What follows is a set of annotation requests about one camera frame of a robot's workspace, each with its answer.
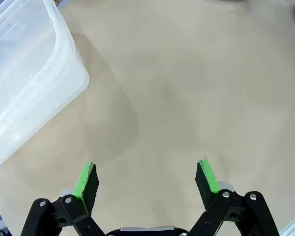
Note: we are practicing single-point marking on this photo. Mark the clear plastic storage bin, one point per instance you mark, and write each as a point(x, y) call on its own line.
point(27, 73)

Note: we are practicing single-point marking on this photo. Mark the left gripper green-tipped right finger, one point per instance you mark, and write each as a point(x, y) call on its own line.
point(207, 186)

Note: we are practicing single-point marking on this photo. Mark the aluminium frame rail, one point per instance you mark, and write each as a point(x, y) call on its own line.
point(293, 225)

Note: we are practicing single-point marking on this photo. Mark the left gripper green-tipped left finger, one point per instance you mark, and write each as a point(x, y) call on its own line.
point(86, 186)

